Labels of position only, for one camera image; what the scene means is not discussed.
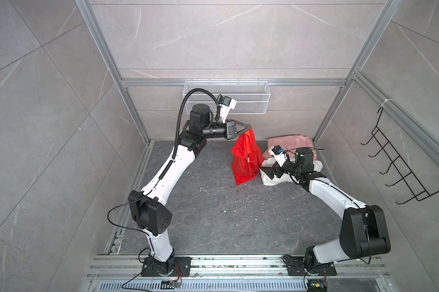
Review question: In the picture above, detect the red cloth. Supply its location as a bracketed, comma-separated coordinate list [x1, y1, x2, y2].
[231, 129, 263, 186]

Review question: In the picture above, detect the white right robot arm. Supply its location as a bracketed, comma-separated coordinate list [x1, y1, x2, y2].
[262, 146, 391, 272]

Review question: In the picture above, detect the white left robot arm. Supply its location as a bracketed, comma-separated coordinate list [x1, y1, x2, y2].
[128, 100, 251, 276]

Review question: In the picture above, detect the white cloth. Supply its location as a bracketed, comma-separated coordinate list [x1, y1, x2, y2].
[260, 146, 325, 190]

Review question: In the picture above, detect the pink cloth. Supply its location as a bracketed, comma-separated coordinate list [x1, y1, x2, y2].
[263, 135, 314, 161]

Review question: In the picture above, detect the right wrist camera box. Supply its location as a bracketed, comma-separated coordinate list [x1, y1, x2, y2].
[270, 146, 290, 167]

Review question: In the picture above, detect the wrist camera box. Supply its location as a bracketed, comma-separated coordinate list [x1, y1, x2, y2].
[216, 95, 237, 124]
[270, 146, 290, 167]

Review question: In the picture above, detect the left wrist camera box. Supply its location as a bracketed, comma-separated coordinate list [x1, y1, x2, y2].
[216, 95, 237, 124]

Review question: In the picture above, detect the white wire mesh basket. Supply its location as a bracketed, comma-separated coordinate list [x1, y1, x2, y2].
[183, 80, 271, 114]

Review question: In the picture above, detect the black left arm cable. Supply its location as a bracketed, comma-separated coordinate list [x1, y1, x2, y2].
[171, 88, 220, 159]

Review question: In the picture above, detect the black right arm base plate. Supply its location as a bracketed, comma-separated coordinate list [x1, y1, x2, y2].
[281, 254, 337, 276]

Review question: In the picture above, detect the black wire hook rack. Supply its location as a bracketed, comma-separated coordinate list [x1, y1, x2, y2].
[360, 107, 439, 206]

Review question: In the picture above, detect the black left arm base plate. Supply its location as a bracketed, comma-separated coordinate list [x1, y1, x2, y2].
[141, 256, 192, 277]

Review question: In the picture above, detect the aluminium frame rail left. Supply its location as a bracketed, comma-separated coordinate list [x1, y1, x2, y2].
[104, 140, 155, 255]

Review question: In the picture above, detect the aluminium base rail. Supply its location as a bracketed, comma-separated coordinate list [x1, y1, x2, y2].
[85, 254, 396, 292]

